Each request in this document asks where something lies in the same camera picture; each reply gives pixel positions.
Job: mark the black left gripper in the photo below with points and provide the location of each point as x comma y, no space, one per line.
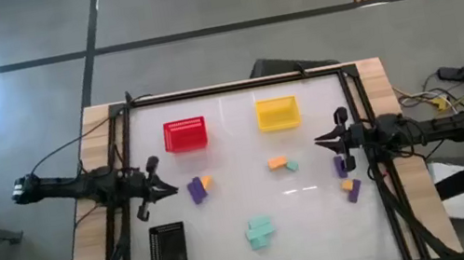
147,186

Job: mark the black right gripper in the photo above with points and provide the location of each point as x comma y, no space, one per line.
352,137

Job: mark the orange foam block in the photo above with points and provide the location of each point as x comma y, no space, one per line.
207,181
347,185
277,162

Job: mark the small teal foam block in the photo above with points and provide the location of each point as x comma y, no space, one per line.
292,165

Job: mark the long teal foam block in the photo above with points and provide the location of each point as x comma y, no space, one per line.
259,231

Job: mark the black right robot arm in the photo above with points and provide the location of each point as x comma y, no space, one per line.
425,129

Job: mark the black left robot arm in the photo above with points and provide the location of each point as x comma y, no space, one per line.
81,186

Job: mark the red plastic basket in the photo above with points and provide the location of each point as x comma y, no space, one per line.
186,140

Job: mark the yellow plastic basket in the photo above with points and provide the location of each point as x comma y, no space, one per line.
278,115

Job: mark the black plastic basket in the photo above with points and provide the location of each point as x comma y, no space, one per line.
169,251

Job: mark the black angular case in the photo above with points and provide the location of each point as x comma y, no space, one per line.
278,67

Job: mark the black power adapter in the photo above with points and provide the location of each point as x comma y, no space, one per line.
451,73

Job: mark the black aluminium table frame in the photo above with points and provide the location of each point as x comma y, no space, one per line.
229,88

